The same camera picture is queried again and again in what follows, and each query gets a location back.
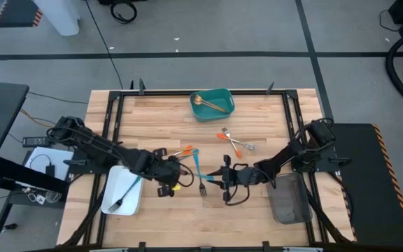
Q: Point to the black power adapter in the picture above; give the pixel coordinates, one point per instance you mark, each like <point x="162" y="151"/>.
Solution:
<point x="50" y="171"/>

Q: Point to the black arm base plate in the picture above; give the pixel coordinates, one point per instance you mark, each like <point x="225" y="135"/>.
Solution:
<point x="89" y="169"/>
<point x="338" y="161"/>

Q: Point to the teal plastic bin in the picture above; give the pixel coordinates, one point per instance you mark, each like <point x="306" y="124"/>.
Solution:
<point x="219" y="99"/>

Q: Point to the white sheet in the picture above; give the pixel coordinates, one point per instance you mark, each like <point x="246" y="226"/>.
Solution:
<point x="63" y="155"/>

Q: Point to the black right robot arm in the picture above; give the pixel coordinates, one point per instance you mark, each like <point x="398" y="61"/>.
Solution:
<point x="292" y="150"/>

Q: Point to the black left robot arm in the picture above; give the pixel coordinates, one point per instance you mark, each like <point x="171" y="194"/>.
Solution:
<point x="93" y="145"/>

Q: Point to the black support beam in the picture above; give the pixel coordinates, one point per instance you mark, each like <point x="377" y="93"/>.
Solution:
<point x="30" y="176"/>

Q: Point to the black aluminium table frame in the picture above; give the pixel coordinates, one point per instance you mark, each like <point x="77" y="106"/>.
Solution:
<point x="173" y="93"/>

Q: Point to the small black hazard-striped mat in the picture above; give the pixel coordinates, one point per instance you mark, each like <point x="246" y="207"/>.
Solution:
<point x="16" y="14"/>

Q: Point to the white plastic bin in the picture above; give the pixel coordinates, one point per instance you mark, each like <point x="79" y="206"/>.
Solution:
<point x="117" y="182"/>

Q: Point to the black power strip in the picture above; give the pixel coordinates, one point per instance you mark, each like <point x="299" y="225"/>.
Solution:
<point x="35" y="141"/>

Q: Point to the black clamp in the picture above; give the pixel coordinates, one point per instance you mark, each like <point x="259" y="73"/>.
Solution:
<point x="141" y="246"/>
<point x="141" y="87"/>
<point x="266" y="246"/>
<point x="269" y="89"/>

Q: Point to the large black hazard-striped mat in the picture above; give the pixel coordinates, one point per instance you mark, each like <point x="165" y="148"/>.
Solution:
<point x="369" y="189"/>

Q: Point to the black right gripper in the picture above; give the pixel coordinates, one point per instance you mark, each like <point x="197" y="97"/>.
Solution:
<point x="243" y="176"/>

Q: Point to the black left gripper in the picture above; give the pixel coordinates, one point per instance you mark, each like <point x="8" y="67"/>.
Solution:
<point x="159" y="168"/>

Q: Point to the small black floor foot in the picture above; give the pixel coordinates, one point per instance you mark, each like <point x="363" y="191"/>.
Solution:
<point x="10" y="227"/>

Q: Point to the clear safety glasses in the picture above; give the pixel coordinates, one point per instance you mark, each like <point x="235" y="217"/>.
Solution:
<point x="40" y="199"/>

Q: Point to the white cylindrical post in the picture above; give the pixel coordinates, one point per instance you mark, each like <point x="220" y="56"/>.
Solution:
<point x="59" y="17"/>

